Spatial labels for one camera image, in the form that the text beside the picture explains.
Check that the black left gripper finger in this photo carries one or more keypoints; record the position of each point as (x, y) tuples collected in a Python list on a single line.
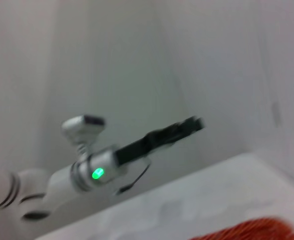
[(179, 126)]

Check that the silver and black left gripper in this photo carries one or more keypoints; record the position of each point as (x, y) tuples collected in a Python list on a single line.
[(104, 162)]

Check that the orange woven wicker basket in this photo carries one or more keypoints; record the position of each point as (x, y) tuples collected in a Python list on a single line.
[(252, 231)]

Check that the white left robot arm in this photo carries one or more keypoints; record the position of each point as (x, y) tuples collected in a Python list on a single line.
[(54, 186)]

